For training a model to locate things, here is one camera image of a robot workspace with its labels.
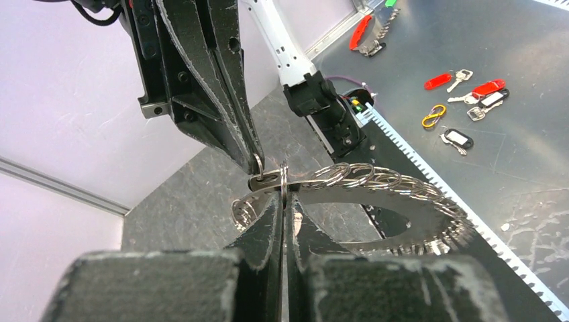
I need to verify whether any key with red tag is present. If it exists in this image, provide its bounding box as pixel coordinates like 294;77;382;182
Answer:
447;78;506;105

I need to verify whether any white toothed cable duct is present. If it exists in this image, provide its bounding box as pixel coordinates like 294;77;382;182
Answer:
356;109;568;321

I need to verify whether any aluminium corner profile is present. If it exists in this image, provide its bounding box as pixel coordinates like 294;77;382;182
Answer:
1;157;131;217

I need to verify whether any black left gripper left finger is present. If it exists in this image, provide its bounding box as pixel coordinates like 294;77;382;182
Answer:
42;193;283;321

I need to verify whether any orange carabiner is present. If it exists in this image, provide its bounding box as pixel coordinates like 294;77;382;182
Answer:
421;104;447;129

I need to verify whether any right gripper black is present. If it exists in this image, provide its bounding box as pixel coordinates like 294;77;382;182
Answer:
119;1;264;174

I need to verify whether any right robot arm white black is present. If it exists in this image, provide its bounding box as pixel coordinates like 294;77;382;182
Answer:
118;1;362;174

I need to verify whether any red tag key pair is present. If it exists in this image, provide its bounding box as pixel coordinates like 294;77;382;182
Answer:
423;68;473;93

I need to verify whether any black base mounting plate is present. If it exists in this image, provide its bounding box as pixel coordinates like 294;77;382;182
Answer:
311;109;568;321

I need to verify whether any key with black tag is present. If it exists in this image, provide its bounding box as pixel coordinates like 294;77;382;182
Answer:
439;128;474;156

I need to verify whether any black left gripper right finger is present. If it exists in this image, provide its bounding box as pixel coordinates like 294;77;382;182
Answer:
285;194;509;321

